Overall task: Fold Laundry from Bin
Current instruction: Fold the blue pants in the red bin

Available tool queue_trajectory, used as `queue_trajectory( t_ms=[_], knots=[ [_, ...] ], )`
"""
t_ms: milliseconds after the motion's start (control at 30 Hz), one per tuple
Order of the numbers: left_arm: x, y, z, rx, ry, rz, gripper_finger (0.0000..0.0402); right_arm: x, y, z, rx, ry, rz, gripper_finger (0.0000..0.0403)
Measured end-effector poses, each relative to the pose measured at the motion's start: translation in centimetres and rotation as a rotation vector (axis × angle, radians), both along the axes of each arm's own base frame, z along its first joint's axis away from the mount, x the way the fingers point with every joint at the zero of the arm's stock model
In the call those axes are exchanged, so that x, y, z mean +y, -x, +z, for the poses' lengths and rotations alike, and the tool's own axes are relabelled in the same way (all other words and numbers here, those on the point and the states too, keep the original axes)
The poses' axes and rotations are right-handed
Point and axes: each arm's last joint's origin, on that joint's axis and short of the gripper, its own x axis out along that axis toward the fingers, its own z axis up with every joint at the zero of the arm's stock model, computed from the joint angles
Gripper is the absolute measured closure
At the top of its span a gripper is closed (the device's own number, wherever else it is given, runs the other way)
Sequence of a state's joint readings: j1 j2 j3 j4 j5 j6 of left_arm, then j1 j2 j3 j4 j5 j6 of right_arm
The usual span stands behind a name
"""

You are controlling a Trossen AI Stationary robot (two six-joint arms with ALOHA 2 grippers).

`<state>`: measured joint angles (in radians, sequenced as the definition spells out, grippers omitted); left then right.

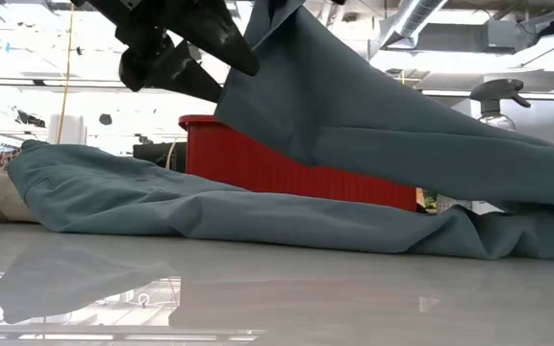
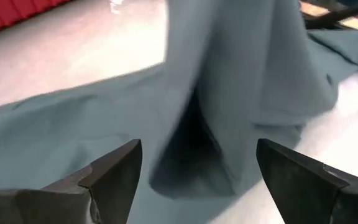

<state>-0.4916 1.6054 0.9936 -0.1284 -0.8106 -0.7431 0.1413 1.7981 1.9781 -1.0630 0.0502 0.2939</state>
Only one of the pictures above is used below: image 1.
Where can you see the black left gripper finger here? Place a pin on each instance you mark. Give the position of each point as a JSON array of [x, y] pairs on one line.
[[185, 72], [214, 33]]

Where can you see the grey-teal trousers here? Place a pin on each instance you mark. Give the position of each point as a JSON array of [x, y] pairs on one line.
[[354, 120]]

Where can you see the red plastic laundry bin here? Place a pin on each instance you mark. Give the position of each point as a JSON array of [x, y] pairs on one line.
[[238, 163]]

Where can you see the black computer monitor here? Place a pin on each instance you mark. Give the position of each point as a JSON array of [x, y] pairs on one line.
[[154, 154]]

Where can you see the white pillar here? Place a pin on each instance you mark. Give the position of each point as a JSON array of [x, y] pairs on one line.
[[67, 130]]

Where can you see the small potted succulent plant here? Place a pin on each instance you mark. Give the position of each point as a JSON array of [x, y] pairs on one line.
[[433, 201]]

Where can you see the white spray bottle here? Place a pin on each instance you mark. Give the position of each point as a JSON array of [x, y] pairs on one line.
[[496, 96]]

